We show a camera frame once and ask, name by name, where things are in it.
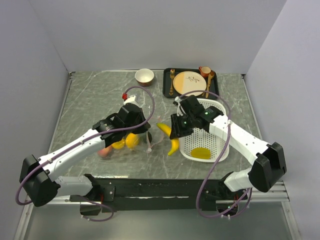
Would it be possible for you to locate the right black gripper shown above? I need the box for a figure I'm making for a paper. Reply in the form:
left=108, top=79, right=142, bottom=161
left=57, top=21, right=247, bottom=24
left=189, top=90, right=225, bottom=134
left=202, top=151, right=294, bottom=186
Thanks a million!
left=169, top=112, right=196, bottom=140

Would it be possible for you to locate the yellow banana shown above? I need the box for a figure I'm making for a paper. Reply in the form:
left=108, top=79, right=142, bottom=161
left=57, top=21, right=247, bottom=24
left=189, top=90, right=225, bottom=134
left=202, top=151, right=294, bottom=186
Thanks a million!
left=156, top=122, right=180, bottom=156

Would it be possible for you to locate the round yellow orange fruit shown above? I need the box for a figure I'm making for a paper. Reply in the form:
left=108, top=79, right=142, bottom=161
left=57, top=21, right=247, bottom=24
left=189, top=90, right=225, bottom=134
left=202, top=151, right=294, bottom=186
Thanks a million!
left=125, top=133, right=140, bottom=150

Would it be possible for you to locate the green avocado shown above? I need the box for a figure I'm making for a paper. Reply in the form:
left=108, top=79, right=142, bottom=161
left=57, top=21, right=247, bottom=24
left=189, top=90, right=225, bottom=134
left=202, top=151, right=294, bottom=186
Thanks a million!
left=147, top=131, right=153, bottom=143

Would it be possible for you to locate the clear zip top bag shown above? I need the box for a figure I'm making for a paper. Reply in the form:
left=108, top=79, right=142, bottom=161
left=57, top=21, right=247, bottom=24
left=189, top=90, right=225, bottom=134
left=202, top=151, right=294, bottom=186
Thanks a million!
left=103, top=125, right=165, bottom=159

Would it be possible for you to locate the yellow lemon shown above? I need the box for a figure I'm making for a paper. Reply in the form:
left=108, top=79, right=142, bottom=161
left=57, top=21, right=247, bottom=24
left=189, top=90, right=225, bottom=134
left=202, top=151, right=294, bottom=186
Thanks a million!
left=111, top=139, right=126, bottom=150

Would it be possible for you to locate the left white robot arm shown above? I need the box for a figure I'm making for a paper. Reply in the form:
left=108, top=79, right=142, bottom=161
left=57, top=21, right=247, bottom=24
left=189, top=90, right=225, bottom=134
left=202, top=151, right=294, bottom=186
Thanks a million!
left=19, top=103, right=151, bottom=207

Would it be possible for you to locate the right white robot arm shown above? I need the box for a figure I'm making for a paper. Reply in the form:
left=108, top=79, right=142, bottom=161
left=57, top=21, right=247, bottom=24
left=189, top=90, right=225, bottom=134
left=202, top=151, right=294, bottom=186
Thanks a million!
left=170, top=95, right=287, bottom=199

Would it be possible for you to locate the yellow star fruit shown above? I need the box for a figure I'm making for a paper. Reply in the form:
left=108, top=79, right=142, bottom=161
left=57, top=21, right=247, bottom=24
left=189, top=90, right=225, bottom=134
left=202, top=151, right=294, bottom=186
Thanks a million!
left=190, top=147, right=211, bottom=160

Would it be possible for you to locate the white and brown bowl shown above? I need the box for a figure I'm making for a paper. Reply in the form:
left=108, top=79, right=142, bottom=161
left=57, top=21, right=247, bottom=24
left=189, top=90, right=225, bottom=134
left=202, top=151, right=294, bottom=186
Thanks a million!
left=134, top=68, right=155, bottom=87

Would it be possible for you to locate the white perforated plastic basket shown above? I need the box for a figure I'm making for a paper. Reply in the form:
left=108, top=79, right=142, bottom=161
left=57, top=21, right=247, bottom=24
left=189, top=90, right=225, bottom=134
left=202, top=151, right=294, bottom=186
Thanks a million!
left=178, top=98, right=229, bottom=163

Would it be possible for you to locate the black serving tray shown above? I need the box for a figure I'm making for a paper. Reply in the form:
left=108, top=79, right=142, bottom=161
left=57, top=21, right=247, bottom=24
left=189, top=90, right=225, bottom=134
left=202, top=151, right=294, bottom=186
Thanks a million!
left=162, top=68, right=220, bottom=98

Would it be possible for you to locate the cream and orange plate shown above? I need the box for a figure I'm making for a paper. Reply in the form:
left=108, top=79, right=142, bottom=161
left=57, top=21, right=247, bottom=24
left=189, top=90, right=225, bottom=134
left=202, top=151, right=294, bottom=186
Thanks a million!
left=173, top=71, right=207, bottom=95

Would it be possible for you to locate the gold fork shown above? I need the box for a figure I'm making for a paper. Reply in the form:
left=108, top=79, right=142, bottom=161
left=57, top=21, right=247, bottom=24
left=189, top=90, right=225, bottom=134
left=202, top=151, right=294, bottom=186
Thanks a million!
left=169, top=68, right=175, bottom=96

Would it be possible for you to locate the gold spoon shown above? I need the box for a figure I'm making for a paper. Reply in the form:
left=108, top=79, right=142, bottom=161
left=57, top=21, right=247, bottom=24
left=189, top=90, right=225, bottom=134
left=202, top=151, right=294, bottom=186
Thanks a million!
left=206, top=70, right=215, bottom=92

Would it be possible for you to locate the small orange cup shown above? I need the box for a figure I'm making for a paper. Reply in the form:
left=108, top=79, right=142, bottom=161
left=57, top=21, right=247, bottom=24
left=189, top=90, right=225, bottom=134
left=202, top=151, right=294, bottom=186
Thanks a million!
left=198, top=66, right=212, bottom=78

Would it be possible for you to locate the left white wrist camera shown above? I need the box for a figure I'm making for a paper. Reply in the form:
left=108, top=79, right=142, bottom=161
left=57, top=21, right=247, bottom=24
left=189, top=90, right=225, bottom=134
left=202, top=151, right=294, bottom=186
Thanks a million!
left=122, top=93, right=139, bottom=106

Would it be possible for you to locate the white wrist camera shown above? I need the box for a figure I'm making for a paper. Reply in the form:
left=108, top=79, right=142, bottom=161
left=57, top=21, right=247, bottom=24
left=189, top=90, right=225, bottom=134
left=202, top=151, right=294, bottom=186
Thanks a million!
left=122, top=93, right=139, bottom=106
left=173, top=96, right=185, bottom=115

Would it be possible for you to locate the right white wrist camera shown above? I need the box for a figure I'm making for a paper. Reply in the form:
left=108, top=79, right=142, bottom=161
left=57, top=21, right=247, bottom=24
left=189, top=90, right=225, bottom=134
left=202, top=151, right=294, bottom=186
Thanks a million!
left=173, top=96, right=185, bottom=115

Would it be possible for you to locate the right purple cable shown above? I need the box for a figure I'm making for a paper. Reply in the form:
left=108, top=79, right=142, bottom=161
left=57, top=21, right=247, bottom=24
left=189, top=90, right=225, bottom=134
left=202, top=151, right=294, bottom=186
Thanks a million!
left=195, top=90, right=253, bottom=219

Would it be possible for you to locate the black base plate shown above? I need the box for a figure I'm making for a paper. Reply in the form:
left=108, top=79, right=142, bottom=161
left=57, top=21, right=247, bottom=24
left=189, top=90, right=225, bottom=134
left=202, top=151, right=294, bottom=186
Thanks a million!
left=49, top=176, right=253, bottom=216

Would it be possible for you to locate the aluminium mounting rail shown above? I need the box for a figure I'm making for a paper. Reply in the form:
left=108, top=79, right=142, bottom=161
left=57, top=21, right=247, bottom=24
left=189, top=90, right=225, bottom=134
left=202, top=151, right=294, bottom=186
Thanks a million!
left=24, top=181, right=291, bottom=206

